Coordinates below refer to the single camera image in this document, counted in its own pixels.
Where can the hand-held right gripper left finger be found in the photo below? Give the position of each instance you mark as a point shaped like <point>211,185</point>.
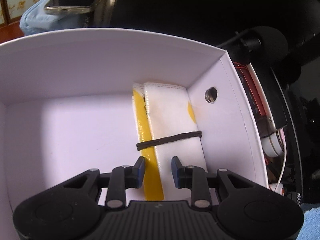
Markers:
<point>141,172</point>

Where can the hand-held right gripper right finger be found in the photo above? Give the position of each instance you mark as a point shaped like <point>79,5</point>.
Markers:
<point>175,173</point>

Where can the white and yellow plastic bag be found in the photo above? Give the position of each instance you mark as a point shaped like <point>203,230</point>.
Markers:
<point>175,110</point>

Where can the white cardboard drawer box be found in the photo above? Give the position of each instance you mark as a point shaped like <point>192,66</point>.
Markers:
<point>75,92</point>

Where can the rose gold phone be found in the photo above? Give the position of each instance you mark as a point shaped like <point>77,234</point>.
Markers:
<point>277,105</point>

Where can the black computer monitor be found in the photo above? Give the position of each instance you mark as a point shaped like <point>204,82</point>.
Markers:
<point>307,155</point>

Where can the blue towel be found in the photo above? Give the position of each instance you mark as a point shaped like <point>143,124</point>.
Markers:
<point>312,225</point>

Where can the light blue pouch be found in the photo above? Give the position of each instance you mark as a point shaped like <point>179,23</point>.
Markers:
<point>40,22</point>

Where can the wooden framed door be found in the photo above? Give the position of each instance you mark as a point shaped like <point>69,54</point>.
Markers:
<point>10,17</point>

